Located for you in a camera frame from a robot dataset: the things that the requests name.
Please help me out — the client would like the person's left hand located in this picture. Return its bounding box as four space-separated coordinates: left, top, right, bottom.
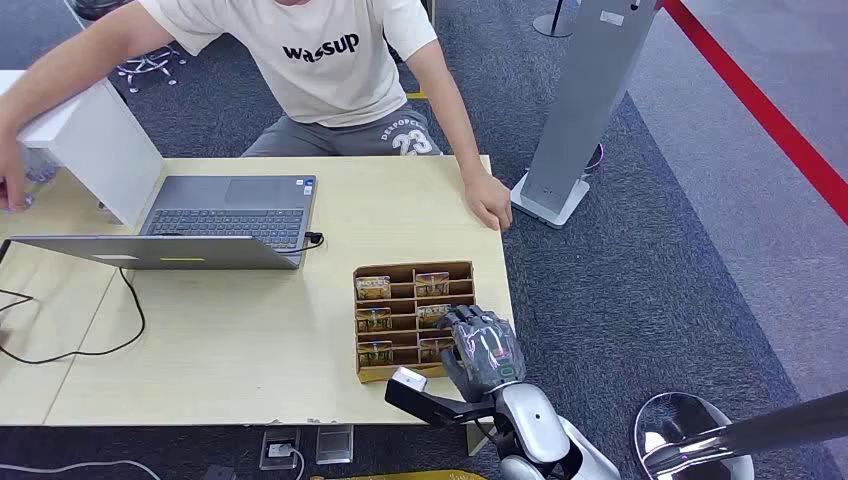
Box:
462 168 514 233

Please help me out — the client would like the person's right hand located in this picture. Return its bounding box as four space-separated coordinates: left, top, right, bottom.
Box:
0 135 29 213

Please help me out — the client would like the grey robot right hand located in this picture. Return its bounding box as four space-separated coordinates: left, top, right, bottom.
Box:
435 304 528 404

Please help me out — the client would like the wooden card holder box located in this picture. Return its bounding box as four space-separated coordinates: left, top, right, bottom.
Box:
352 260 477 385

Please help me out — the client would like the person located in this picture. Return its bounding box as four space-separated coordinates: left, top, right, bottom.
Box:
0 0 513 233

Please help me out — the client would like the pale table leg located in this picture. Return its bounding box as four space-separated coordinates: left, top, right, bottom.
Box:
466 423 497 458

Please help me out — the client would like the white cabinet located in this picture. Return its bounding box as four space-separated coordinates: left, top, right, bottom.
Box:
0 69 165 230

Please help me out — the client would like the grey kiosk stand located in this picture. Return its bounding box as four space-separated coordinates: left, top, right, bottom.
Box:
510 0 664 230

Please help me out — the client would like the metal floor plate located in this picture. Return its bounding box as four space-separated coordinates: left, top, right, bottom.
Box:
315 425 355 466

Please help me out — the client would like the office chair with chrome base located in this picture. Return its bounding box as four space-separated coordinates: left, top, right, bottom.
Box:
69 0 189 95

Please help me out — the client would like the grey stanchion base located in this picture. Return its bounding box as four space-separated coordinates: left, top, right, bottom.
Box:
531 0 581 39

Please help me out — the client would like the grey laptop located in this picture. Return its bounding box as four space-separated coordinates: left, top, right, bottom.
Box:
9 174 319 272

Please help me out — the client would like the floor power socket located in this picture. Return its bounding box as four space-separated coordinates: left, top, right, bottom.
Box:
259 427 303 472

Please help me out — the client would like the red floor tape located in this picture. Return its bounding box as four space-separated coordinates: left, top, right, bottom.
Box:
662 0 848 227

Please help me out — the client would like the wrist camera with black bracket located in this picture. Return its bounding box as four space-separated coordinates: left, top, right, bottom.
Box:
384 367 498 429

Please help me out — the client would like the cable at stand base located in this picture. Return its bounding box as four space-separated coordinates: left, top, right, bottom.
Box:
582 142 606 176

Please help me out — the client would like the thin black cable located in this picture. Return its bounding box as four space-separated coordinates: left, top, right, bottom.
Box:
0 288 36 314

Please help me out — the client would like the black laptop power cable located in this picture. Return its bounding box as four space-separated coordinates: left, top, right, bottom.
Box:
0 231 327 367

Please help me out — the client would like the white plug with cable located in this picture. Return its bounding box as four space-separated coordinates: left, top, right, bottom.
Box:
267 442 307 480

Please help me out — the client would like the white floor cable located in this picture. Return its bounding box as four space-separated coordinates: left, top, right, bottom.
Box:
0 458 162 480

